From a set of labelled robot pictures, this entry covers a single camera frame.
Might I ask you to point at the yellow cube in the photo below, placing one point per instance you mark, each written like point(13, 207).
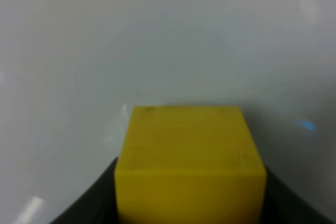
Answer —
point(189, 164)

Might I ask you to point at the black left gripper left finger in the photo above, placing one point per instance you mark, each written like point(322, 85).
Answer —
point(97, 205)

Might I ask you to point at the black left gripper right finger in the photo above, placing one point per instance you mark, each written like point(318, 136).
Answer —
point(282, 205)

